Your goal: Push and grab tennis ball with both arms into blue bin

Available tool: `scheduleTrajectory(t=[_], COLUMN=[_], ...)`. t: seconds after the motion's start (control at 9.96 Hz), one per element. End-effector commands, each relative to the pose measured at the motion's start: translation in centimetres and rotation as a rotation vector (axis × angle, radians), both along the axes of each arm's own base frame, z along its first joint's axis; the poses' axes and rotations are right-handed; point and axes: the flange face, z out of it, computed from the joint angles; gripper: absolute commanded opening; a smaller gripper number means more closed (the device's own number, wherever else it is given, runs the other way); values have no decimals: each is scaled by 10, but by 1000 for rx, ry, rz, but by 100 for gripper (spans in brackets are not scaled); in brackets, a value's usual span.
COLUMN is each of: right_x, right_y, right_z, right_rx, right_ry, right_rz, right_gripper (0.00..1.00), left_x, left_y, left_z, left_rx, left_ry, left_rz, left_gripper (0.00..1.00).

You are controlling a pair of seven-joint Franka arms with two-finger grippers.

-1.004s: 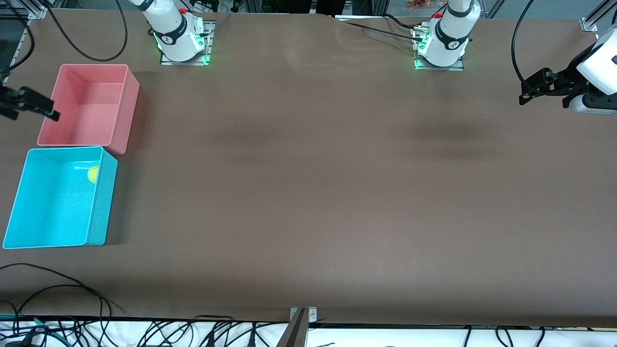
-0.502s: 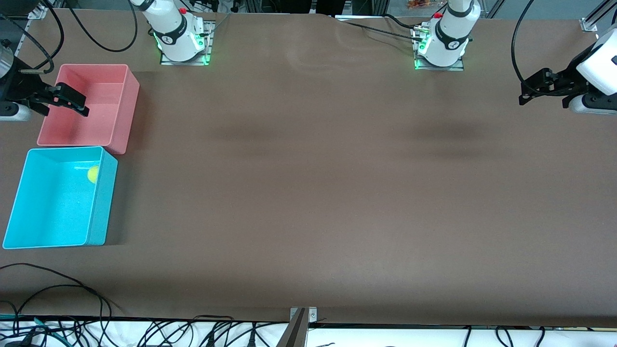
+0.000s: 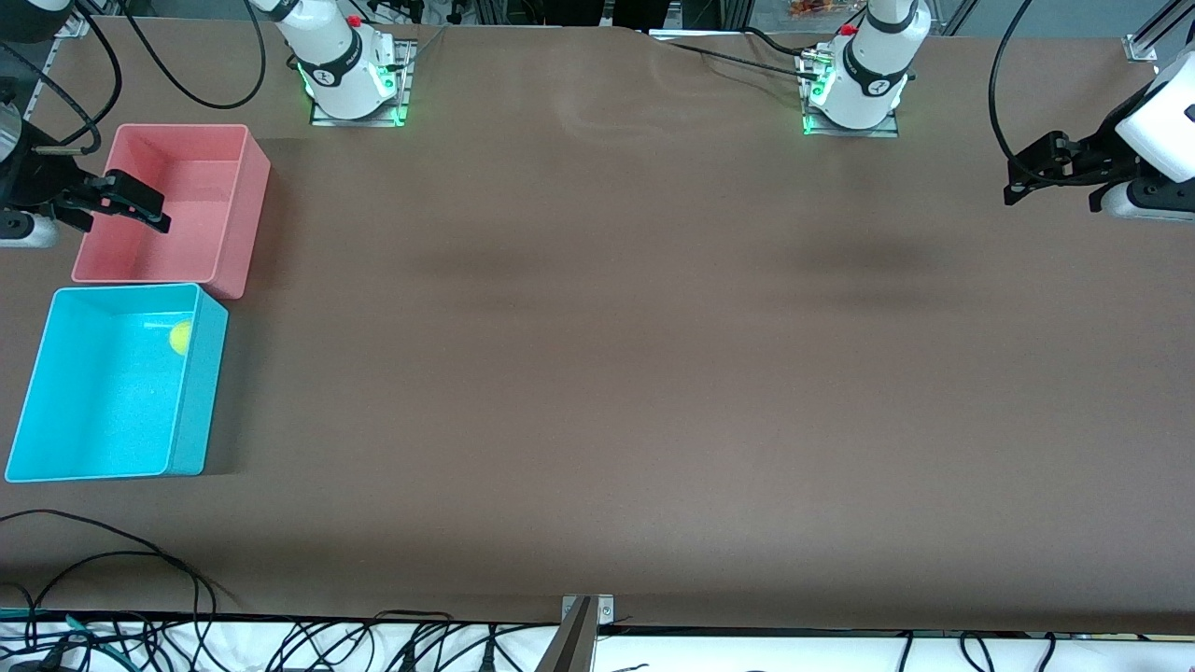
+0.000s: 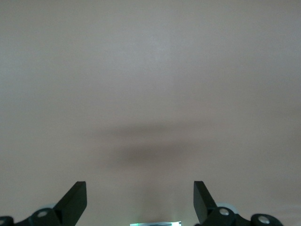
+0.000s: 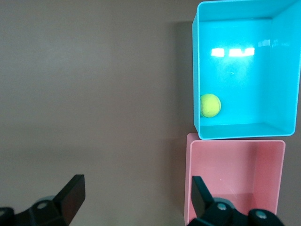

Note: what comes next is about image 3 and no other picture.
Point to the dark camera mount bar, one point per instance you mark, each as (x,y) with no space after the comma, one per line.
(574,644)

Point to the blue plastic bin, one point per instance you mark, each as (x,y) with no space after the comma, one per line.
(103,401)

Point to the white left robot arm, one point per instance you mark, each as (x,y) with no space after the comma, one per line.
(873,75)

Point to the pink plastic bin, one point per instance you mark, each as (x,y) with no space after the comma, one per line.
(187,187)

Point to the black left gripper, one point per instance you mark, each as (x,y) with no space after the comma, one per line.
(1107,143)

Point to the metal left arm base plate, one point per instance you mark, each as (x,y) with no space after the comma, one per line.
(854,132)

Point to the orange packaged item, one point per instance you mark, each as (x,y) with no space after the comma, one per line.
(812,7)

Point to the aluminium frame profile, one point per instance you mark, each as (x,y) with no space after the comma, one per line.
(1144,47)

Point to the small metal table bracket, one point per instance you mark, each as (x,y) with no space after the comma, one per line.
(605,608)

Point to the yellow-green tennis ball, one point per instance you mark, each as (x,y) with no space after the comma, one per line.
(180,337)

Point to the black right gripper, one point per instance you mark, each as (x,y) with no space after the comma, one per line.
(35,180)

